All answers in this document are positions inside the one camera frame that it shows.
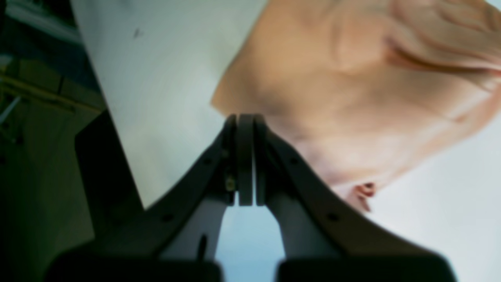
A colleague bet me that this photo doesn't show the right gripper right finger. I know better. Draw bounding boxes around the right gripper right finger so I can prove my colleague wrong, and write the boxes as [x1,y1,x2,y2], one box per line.
[253,115,456,282]

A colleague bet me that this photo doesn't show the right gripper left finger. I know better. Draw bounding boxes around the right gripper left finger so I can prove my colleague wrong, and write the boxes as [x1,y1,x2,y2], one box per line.
[44,114,253,282]

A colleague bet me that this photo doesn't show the peach T-shirt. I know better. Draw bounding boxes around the peach T-shirt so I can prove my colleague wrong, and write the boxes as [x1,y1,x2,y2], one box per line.
[211,0,501,212]

